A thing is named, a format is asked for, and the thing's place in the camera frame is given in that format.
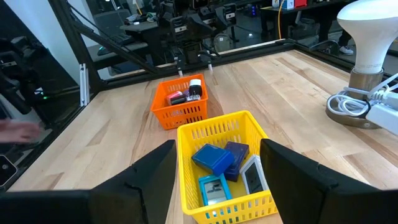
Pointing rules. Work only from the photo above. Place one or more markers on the navy blue box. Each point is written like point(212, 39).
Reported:
point(237, 155)

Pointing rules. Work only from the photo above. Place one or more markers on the person's hand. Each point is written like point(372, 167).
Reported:
point(18, 130)

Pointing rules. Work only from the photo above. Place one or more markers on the black equipment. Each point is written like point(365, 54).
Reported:
point(28, 77)

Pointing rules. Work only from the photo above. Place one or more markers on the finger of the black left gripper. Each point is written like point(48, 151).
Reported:
point(220, 17)
point(196, 26)

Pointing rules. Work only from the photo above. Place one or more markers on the white base post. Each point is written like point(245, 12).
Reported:
point(210, 66)

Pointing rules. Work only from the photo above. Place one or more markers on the white box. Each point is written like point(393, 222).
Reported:
point(253, 177)

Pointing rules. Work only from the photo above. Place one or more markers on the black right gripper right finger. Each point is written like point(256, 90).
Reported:
point(295, 186)

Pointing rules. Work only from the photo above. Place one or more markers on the small black item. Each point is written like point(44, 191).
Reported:
point(178, 100)

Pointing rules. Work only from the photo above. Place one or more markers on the bright blue box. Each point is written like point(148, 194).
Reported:
point(213, 158)

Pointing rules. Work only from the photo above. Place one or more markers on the black phone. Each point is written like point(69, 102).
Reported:
point(7, 169)

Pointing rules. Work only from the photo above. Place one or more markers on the pink red small item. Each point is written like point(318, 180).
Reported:
point(173, 96)

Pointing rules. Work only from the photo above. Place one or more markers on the silver frame bracket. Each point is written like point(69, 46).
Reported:
point(84, 84)

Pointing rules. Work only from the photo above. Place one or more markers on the small teal framed box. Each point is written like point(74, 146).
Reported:
point(214, 191)

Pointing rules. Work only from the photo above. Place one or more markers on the white bulb lamp brass base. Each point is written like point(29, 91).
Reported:
point(370, 34)

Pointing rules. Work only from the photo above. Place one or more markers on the person's shoe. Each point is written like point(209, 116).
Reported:
point(346, 50)

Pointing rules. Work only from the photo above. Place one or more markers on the orange plastic basket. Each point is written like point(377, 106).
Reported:
point(180, 116)

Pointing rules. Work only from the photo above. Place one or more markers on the yellow plastic basket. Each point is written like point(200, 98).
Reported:
point(217, 130)

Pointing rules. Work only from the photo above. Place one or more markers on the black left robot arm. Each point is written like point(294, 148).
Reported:
point(192, 51)

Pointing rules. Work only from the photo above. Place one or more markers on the black aluminium table frame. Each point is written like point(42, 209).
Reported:
point(248, 53)

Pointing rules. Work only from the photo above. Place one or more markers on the white power adapter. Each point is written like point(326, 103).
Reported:
point(384, 116)

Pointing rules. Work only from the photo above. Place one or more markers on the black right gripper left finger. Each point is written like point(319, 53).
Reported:
point(146, 189)

